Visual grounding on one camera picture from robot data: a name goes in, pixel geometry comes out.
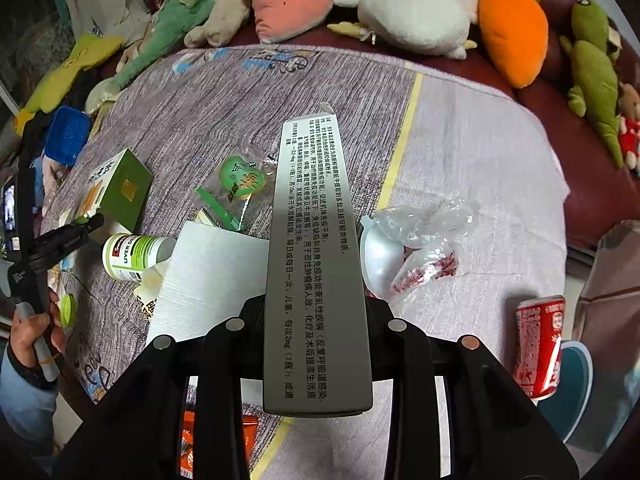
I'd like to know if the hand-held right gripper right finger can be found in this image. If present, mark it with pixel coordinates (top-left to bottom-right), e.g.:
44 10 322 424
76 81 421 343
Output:
365 296 581 480

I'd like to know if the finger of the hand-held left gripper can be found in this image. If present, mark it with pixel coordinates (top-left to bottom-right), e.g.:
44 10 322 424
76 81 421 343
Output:
34 213 105 272

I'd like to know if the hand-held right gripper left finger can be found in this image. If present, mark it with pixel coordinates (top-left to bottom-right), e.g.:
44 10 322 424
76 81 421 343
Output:
55 295 266 480

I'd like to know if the white plastic cup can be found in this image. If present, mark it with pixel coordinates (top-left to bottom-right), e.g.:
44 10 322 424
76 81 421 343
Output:
361 227 404 297

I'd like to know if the orange snack packet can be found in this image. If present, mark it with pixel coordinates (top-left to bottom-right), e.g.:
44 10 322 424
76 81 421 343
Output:
180 410 258 480

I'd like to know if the long grey printed box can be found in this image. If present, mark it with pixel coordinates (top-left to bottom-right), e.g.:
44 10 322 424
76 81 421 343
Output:
263 102 375 417

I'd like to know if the person's left forearm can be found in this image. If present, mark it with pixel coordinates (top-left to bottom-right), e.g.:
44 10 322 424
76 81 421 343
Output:
0 345 60 457

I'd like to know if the person's left hand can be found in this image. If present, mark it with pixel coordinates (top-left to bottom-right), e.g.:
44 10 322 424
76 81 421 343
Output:
9 287 68 377

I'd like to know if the white bottle with green label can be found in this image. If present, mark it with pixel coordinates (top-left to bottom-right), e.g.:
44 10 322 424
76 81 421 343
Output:
102 233 177 282

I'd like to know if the green and white box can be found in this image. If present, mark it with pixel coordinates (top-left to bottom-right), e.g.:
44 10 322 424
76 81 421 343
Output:
80 148 153 231

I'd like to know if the white paper box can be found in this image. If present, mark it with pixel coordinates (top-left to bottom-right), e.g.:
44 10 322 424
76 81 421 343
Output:
145 220 271 356

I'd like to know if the clear wrapper with red print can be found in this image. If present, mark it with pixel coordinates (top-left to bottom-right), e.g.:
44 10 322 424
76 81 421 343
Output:
390 242 460 294

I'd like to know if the yellow white crumpled wrapper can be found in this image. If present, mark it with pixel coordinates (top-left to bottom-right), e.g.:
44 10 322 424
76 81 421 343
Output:
135 264 171 318

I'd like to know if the crumpled clear plastic bag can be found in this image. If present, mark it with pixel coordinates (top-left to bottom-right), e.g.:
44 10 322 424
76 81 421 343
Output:
360 199 481 252

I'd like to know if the red soda can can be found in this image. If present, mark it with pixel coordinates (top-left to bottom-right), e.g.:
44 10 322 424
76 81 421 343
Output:
514 295 567 401

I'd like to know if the yellow green plush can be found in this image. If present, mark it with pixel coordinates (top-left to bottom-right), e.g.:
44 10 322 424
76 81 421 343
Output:
15 34 123 133

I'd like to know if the green clear snack wrapper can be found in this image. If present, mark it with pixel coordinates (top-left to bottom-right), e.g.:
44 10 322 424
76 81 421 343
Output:
195 155 278 232

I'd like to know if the green dinosaur plush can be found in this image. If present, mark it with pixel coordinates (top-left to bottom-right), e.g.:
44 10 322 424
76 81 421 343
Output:
107 0 221 93

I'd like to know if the beige bear plush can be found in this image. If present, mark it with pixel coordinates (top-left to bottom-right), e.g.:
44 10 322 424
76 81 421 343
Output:
184 0 256 48

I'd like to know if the dark red sofa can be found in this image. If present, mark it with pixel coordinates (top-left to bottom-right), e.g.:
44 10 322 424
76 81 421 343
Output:
145 0 640 247

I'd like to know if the small brown bear plush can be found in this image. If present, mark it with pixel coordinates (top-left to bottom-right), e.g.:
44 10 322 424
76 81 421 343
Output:
617 82 640 172

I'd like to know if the orange carrot plush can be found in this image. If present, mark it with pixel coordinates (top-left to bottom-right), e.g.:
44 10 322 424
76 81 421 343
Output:
477 0 550 89

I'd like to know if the olive green crocodile plush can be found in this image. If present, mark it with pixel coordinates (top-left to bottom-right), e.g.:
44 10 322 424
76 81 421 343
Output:
559 0 626 170

